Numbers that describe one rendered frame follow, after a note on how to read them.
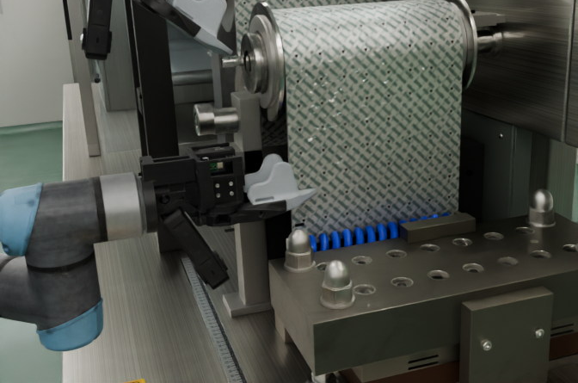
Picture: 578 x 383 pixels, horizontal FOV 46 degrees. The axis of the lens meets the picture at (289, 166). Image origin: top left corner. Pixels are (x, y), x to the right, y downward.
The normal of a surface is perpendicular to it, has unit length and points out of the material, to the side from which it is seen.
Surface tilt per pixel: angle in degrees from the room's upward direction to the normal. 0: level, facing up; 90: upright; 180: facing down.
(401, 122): 90
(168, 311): 0
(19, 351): 0
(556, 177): 90
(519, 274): 0
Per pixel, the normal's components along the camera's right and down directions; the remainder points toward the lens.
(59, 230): 0.34, 0.31
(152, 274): -0.04, -0.95
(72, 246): 0.65, 0.18
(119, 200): 0.24, -0.22
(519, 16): -0.95, 0.13
